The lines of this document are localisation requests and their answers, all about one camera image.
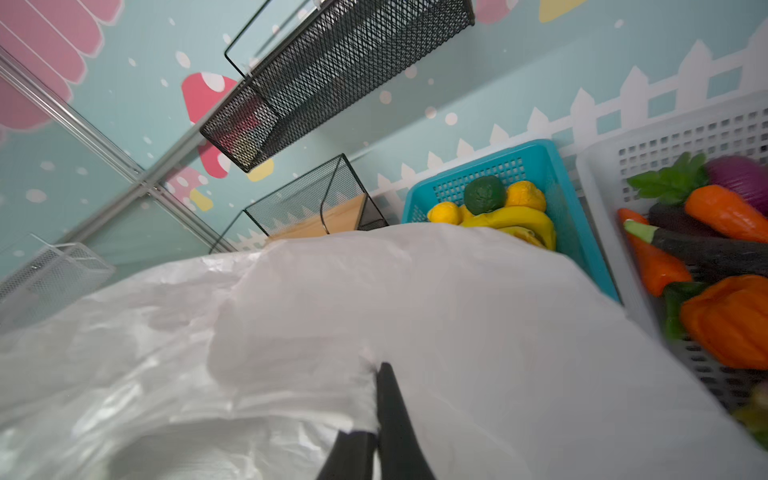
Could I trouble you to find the teal plastic fruit basket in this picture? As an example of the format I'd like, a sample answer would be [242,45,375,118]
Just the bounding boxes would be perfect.
[401,140,619,300]

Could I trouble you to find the yellow banana bunch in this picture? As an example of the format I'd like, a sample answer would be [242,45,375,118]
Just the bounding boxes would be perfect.
[461,206,556,251]

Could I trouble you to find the white plastic grocery bag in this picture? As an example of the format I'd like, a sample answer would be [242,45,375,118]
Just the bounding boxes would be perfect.
[1,224,767,479]

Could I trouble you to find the green avocado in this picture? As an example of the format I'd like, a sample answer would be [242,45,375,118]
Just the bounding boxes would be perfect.
[464,176,507,215]

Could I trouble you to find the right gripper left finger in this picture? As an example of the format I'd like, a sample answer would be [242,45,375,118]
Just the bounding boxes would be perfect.
[316,431,378,480]

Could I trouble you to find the white plastic vegetable basket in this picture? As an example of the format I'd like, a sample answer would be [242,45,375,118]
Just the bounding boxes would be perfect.
[576,91,767,411]

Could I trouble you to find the black mesh wall basket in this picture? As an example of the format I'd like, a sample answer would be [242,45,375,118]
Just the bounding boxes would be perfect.
[200,0,475,172]

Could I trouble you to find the orange bell pepper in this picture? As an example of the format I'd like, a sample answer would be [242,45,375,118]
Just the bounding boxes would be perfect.
[680,275,767,371]

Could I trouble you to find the purple onion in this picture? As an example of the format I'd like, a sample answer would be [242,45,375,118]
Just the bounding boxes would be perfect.
[705,156,768,216]

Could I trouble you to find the dark purple eggplant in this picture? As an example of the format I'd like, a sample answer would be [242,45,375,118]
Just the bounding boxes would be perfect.
[617,204,767,278]

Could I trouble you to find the black wire snack shelf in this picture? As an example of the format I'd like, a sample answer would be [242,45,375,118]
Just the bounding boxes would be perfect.
[225,153,388,241]

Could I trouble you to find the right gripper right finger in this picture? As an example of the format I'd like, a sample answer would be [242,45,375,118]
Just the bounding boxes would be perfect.
[376,362,436,480]

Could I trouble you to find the yellow lemon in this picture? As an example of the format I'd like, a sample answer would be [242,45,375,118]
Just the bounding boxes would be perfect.
[427,202,463,225]

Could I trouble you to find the white wire wall basket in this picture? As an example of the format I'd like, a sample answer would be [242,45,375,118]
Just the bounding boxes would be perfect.
[1,234,116,334]

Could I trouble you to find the orange carrot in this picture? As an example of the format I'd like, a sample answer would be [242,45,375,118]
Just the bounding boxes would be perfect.
[684,185,767,243]

